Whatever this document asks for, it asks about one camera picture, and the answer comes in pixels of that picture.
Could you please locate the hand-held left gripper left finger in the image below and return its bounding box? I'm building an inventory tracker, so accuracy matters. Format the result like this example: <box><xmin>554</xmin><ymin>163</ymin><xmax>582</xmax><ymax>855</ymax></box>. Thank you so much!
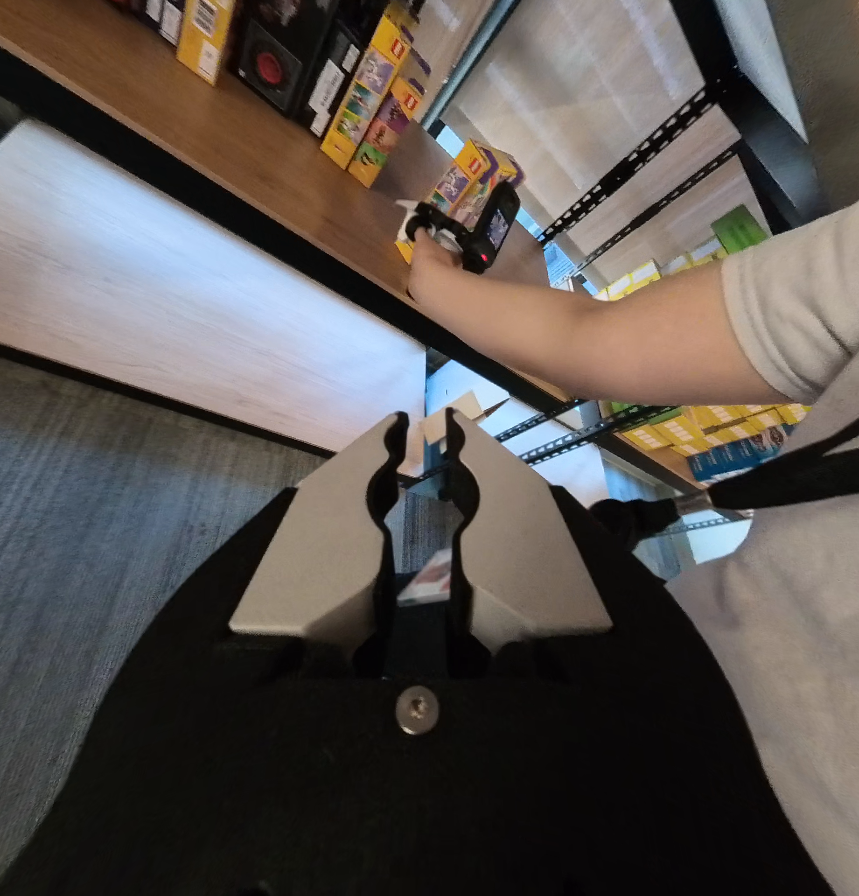
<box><xmin>231</xmin><ymin>413</ymin><xmax>409</xmax><ymax>656</ymax></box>

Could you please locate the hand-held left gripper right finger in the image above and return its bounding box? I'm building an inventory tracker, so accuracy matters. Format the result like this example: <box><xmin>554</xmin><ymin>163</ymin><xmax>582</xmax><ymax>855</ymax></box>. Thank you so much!
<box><xmin>447</xmin><ymin>409</ymin><xmax>612</xmax><ymax>656</ymax></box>

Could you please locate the person's right forearm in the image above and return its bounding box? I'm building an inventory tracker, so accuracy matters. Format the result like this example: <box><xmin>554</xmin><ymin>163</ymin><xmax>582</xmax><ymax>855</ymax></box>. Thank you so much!
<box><xmin>451</xmin><ymin>252</ymin><xmax>766</xmax><ymax>407</ymax></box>

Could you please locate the person's right hand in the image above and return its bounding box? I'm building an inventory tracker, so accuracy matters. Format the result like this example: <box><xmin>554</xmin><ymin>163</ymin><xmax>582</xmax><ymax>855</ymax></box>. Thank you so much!
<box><xmin>409</xmin><ymin>231</ymin><xmax>472</xmax><ymax>302</ymax></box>

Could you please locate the black badge reel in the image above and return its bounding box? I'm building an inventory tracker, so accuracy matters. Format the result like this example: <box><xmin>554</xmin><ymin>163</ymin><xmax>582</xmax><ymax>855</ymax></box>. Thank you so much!
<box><xmin>591</xmin><ymin>497</ymin><xmax>682</xmax><ymax>547</ymax></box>

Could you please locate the stack of yellow boxes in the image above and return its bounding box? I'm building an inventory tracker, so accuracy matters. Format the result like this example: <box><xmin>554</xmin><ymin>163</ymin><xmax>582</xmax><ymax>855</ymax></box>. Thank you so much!
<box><xmin>598</xmin><ymin>238</ymin><xmax>724</xmax><ymax>302</ymax></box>

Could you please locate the translucent plastic sheet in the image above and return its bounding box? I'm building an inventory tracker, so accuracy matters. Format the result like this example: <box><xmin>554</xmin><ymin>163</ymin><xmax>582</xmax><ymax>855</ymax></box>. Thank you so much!
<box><xmin>444</xmin><ymin>0</ymin><xmax>724</xmax><ymax>239</ymax></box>

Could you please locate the black box white label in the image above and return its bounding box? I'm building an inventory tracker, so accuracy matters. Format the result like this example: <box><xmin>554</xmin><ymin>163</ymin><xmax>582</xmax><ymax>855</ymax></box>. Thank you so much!
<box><xmin>293</xmin><ymin>14</ymin><xmax>367</xmax><ymax>138</ymax></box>

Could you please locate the row of yellow cartons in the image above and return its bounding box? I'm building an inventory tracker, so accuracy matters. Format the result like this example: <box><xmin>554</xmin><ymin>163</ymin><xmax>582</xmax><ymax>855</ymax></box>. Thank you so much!
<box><xmin>605</xmin><ymin>399</ymin><xmax>808</xmax><ymax>484</ymax></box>

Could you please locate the blue box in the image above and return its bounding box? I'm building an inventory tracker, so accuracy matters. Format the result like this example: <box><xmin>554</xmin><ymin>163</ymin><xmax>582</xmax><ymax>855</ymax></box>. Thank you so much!
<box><xmin>689</xmin><ymin>427</ymin><xmax>794</xmax><ymax>484</ymax></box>

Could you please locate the green box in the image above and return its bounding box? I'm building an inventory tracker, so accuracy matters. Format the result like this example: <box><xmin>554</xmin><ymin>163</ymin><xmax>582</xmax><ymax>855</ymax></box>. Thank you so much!
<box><xmin>710</xmin><ymin>203</ymin><xmax>769</xmax><ymax>256</ymax></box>

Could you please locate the black toy box red wheel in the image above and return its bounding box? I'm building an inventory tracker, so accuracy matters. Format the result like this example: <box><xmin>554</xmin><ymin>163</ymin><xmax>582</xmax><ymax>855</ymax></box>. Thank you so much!
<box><xmin>231</xmin><ymin>0</ymin><xmax>339</xmax><ymax>116</ymax></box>

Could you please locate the white shirt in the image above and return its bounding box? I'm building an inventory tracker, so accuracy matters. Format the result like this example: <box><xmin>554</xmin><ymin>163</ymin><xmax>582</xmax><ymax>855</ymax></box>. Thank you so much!
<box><xmin>668</xmin><ymin>189</ymin><xmax>859</xmax><ymax>896</ymax></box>

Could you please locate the yellow box barcode label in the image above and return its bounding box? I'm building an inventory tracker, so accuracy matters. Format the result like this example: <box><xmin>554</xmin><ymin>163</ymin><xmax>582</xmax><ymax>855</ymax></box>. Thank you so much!
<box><xmin>175</xmin><ymin>0</ymin><xmax>241</xmax><ymax>88</ymax></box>

